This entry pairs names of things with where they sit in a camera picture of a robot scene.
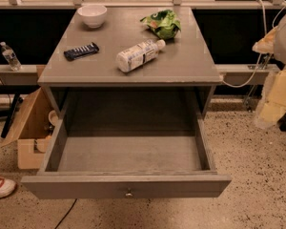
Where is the cardboard box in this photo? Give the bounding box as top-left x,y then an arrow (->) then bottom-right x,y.
2,87 -> 53,169

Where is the white and orange sneaker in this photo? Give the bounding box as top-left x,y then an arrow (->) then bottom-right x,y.
0,177 -> 17,198

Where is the green chip bag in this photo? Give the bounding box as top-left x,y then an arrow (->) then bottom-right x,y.
140,10 -> 181,40

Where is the metal drawer knob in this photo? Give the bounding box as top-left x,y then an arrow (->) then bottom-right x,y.
125,188 -> 133,198

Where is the white cable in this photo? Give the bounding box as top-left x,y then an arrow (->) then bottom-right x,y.
219,0 -> 286,89

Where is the dark blue snack bar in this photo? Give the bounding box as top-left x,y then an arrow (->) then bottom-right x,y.
64,42 -> 99,61

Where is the blue labelled plastic bottle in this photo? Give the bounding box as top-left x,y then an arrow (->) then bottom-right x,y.
116,39 -> 166,73

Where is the white ceramic bowl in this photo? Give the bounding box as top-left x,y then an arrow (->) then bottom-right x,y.
77,5 -> 107,28

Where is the grey wooden cabinet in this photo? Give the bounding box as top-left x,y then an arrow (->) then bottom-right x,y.
38,7 -> 221,113

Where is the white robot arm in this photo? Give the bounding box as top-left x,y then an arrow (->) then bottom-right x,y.
252,14 -> 286,65

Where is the grey open top drawer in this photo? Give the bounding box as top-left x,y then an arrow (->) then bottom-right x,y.
20,89 -> 233,200

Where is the clear water bottle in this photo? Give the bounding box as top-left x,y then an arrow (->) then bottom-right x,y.
0,42 -> 21,72

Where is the white cup in box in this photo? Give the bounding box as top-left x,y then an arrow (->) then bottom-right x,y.
48,110 -> 58,126

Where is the black floor cable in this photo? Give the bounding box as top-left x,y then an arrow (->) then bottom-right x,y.
53,198 -> 78,229

